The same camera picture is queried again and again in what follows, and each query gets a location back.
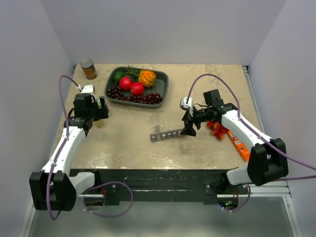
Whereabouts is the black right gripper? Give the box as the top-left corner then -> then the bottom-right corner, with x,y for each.
180,105 -> 212,137

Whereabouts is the grey weekly pill organizer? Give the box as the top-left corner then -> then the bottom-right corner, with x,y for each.
150,125 -> 182,143

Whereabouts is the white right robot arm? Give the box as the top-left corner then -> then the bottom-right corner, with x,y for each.
180,89 -> 288,194

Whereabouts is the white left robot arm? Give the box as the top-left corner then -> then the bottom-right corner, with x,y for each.
29,93 -> 109,211

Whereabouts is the green lidded jar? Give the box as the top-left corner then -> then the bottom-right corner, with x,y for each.
97,97 -> 105,109

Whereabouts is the red lychee fruit bunch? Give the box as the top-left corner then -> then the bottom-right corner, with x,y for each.
206,120 -> 228,140

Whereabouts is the dark purple grape bunch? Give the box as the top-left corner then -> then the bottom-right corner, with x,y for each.
106,85 -> 163,105

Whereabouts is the tin can with orange label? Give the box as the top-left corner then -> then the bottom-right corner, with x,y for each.
80,58 -> 98,79

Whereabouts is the green toy lime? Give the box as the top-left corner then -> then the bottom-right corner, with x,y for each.
113,71 -> 124,83

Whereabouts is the red toy apple left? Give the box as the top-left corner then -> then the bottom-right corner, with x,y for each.
119,77 -> 133,91

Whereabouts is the red toy apple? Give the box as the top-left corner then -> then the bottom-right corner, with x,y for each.
130,82 -> 145,96
119,77 -> 133,91

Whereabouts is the grey-green plastic fruit tray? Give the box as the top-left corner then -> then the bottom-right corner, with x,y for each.
104,66 -> 169,109

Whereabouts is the red toy apple right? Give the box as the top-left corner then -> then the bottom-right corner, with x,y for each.
130,82 -> 145,96

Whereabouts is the orange snack box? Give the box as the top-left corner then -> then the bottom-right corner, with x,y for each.
226,130 -> 250,161

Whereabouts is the orange toy pineapple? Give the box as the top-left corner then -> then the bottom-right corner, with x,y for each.
124,66 -> 157,88

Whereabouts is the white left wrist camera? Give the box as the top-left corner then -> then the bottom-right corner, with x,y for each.
76,84 -> 95,96

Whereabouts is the black table front rail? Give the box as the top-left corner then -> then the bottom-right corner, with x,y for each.
82,169 -> 248,205

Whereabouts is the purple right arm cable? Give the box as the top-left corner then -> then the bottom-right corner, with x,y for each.
185,73 -> 316,182

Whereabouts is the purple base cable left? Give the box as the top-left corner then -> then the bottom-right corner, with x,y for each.
82,181 -> 134,218

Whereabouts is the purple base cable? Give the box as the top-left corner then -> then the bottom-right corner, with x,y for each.
82,181 -> 134,218
222,184 -> 252,213

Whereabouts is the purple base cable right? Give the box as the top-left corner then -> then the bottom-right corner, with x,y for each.
222,184 -> 252,213

